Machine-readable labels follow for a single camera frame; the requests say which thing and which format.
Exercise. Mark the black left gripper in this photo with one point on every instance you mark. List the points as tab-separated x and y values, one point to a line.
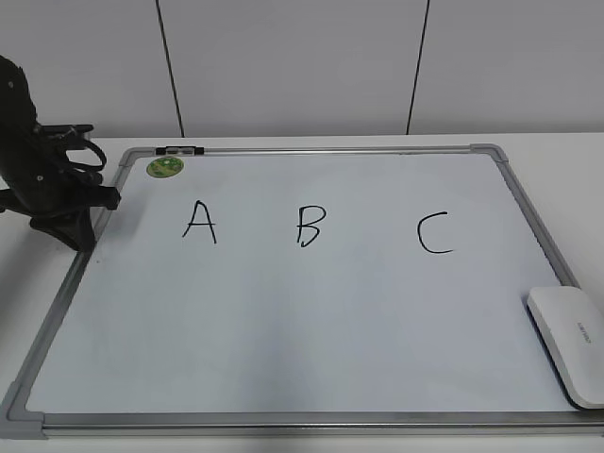
36	184

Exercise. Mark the white whiteboard eraser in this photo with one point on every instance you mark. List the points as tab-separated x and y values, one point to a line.
571	326

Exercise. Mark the round green magnet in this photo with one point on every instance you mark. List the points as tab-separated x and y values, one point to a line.
164	167

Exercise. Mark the white magnetic whiteboard grey frame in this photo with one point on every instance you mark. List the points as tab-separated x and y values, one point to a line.
336	290

